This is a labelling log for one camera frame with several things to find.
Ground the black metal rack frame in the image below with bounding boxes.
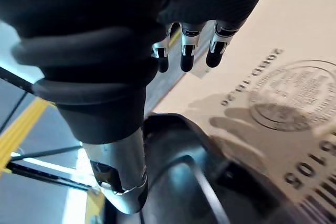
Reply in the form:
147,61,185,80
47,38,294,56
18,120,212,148
0,66,94,192

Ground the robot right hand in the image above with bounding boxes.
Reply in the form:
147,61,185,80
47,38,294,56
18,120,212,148
0,0,278,215

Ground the brown cardboard box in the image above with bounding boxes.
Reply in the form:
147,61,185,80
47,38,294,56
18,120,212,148
152,0,336,224

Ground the black plastic housing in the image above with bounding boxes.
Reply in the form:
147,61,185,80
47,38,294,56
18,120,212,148
104,113,316,224

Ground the yellow shelf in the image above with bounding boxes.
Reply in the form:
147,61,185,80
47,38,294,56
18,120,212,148
0,98,56,176

